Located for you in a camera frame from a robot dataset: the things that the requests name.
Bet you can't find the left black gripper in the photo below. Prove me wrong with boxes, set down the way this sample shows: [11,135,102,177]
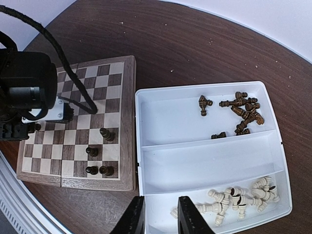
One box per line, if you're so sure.
[0,49,58,141]

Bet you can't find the white divided plastic tray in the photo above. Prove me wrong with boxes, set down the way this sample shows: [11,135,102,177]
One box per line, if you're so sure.
[135,81,293,234]

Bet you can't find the dark chess pawn piece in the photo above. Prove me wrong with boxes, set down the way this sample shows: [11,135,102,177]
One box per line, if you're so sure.
[85,166,98,175]

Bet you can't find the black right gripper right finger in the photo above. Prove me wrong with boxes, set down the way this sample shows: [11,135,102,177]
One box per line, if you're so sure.
[177,196,215,234]

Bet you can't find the dark chess king piece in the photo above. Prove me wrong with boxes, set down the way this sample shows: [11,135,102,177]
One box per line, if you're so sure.
[99,128,115,142]

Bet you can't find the dark chess pieces pile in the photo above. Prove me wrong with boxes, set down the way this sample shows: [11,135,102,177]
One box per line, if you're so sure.
[198,92,265,139]

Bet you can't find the wooden chessboard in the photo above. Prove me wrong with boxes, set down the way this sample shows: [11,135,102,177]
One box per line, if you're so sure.
[17,56,136,191]

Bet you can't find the aluminium frame rail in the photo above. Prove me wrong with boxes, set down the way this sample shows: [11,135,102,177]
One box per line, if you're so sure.
[0,154,71,234]

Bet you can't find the white chess pieces pile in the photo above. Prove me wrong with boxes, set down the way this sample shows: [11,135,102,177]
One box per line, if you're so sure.
[170,176,281,226]

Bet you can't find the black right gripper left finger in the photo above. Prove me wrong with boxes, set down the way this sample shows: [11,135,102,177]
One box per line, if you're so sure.
[112,196,145,234]

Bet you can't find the dark chess rook piece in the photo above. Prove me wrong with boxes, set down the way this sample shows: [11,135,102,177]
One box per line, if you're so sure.
[98,166,114,176]

